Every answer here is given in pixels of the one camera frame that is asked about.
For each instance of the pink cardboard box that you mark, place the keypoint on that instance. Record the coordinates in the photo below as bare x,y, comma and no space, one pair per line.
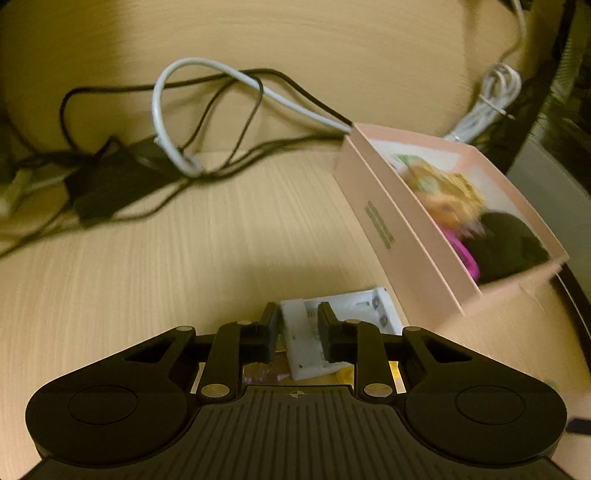
360,175

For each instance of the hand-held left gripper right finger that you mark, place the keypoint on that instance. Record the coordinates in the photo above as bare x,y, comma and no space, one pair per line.
328,337

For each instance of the yellow pastry snack packet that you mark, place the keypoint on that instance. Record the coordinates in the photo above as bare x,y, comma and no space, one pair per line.
452,194

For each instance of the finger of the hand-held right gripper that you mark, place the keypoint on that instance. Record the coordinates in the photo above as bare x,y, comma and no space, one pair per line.
581,425

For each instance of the pink toy figure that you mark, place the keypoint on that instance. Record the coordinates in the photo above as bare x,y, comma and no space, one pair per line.
461,254

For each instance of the black plush toy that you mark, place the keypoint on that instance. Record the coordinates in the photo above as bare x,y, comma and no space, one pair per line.
508,244

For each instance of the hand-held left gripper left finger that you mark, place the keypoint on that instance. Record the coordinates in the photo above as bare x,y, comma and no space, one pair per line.
270,337

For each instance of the black power adapter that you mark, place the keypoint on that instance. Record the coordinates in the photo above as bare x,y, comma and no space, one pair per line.
106,184

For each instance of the white power strip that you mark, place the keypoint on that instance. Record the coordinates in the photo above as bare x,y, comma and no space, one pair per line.
14,189

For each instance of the computer case with glass panel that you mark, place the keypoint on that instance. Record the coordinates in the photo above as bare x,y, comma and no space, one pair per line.
554,184

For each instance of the white plastic battery holder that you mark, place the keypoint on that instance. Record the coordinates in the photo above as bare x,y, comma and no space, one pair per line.
302,341

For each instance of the orange-brown snack packet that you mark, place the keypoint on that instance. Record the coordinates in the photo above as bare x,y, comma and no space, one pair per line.
268,371

